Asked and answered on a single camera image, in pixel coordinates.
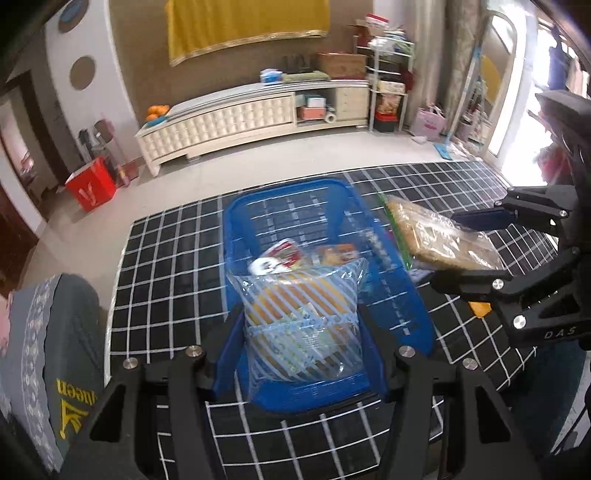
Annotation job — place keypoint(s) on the white paper roll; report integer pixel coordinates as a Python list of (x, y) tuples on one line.
[(330, 118)]

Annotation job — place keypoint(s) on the red and white snack packet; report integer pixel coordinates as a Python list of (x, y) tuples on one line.
[(277, 258)]

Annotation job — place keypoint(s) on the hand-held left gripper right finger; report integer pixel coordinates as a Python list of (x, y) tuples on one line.
[(376, 360)]

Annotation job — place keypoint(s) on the pile of oranges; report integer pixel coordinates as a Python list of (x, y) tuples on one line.
[(158, 110)]

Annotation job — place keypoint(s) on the white metal shelf rack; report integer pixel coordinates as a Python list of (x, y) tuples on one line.
[(390, 92)]

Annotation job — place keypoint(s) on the blue tissue box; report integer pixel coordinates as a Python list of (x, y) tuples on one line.
[(271, 76)]

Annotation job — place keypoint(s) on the pink quilted jacket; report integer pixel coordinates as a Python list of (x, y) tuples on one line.
[(551, 164)]

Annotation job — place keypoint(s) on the silver standing air conditioner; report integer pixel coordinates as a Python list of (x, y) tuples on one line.
[(429, 46)]

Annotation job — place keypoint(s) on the beige cracker packet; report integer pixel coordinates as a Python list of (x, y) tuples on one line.
[(337, 254)]

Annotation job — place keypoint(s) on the blue plastic basket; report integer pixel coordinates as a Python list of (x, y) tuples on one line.
[(406, 318)]

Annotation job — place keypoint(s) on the red paper bag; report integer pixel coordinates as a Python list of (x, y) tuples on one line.
[(90, 184)]

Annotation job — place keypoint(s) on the patterned beige curtain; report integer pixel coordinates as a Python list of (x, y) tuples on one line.
[(464, 37)]

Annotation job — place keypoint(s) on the hanging dark clothes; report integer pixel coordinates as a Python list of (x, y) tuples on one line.
[(565, 60)]

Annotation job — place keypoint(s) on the round wall disc blue plate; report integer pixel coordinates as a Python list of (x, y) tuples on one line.
[(73, 14)]

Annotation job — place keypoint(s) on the brown cardboard box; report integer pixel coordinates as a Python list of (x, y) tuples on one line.
[(341, 64)]

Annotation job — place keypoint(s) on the white TV cabinet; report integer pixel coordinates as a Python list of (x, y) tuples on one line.
[(221, 120)]

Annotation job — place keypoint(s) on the dark wooden door frame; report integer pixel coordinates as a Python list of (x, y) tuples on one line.
[(23, 152)]

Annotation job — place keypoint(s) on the broom and dustpan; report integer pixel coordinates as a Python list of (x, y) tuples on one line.
[(111, 152)]

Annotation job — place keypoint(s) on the black checkered tablecloth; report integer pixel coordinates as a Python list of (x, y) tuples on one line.
[(161, 258)]

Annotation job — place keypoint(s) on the green folded cloth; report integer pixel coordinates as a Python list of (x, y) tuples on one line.
[(304, 77)]

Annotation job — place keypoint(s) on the blue striped clear snack bag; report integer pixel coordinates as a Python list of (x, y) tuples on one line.
[(300, 323)]

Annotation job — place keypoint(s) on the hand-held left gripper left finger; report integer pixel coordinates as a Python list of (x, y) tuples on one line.
[(226, 360)]

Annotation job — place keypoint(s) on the pink tote bag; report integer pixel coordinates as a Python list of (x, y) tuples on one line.
[(428, 123)]

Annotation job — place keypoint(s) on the yellow cloth cover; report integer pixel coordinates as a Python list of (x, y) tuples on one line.
[(244, 23)]

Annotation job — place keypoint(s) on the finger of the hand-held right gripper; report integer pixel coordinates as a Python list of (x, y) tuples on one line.
[(485, 219), (461, 282)]

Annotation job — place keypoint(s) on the long biscuit packet green end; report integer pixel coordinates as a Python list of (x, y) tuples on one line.
[(443, 235)]

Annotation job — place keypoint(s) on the standing arched mirror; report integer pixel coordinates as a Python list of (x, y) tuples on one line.
[(501, 83)]

